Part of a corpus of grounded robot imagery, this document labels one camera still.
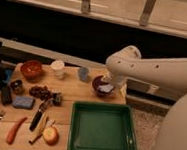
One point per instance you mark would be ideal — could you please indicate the long red pepper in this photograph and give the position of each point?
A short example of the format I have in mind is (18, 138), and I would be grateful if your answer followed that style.
(12, 133)

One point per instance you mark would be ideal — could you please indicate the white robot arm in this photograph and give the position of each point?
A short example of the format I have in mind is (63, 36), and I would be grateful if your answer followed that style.
(167, 73)

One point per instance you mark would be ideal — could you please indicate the small blue cup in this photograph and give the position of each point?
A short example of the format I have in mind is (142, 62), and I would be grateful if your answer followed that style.
(83, 74)

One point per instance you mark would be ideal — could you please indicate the dark purple bowl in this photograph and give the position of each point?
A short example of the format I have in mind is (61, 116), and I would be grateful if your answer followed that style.
(102, 88)

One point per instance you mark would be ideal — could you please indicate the white paper cup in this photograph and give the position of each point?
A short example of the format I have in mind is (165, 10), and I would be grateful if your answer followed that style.
(58, 67)

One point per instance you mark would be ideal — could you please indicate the bunch of dark grapes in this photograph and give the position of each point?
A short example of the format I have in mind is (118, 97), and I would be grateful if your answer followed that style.
(45, 94)

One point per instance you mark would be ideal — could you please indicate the green plastic tray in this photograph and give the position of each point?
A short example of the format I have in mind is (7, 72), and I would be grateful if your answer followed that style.
(101, 126)

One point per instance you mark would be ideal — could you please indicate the red bowl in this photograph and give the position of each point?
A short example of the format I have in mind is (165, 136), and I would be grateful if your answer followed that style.
(31, 70)

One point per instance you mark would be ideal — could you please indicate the blue sponge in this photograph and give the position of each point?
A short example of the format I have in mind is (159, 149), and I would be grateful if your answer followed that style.
(23, 102)

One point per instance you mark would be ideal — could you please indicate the banana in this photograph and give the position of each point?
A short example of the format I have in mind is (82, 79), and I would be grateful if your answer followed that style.
(43, 124)

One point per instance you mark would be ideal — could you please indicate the apple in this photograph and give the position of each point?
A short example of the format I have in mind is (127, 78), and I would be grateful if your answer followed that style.
(50, 135)

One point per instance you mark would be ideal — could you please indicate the small dark tin can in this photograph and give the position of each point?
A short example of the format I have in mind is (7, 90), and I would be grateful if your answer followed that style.
(17, 86)

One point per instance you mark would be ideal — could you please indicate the black-handled knife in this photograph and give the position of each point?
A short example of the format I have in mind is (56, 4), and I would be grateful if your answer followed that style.
(41, 109)

